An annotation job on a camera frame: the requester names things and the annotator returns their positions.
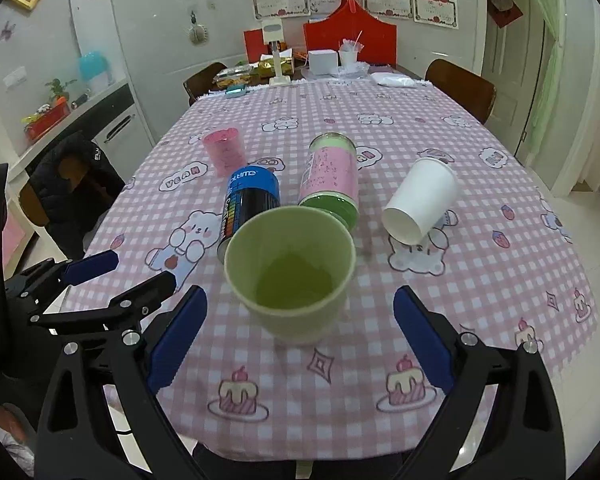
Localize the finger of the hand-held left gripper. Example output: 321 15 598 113
4 249 120 313
27 271 177 342

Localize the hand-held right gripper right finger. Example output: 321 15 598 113
390 285 573 480

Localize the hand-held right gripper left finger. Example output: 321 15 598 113
34 285 216 480

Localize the green cup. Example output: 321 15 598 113
223 205 357 346

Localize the white paper cup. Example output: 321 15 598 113
381 157 459 244

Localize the pink plastic cup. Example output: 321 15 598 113
202 128 247 178

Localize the clear cup with straws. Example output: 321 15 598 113
337 30 366 72

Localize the black jacket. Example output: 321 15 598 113
27 131 127 261

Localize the pink checked tablecloth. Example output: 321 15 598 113
62 77 600 461

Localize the blue and black can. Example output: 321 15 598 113
216 166 282 264

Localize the white kitchen cabinet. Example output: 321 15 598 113
7 79 157 183

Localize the red tray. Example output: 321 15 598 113
23 102 72 144

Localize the small potted plant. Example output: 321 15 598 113
45 78 79 107

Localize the green and pink canister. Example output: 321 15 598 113
298 132 359 229

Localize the teal humidifier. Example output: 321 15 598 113
77 51 114 89

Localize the brown wooden chair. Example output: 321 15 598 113
182 62 228 107
424 58 497 126

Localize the snack packets pile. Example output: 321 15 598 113
214 54 297 89

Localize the white plastic bag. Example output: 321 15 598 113
370 71 415 89

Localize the white door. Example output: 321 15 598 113
480 0 563 163

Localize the white desk lamp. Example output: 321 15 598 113
261 17 291 87

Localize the red board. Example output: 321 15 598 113
243 29 277 64

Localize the white box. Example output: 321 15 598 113
307 50 340 77

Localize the green curtain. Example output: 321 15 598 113
517 0 567 173

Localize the red gift bag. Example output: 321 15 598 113
303 0 398 67

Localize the red door decoration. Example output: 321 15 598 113
487 0 524 30

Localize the round wall ornament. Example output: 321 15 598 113
187 10 210 47

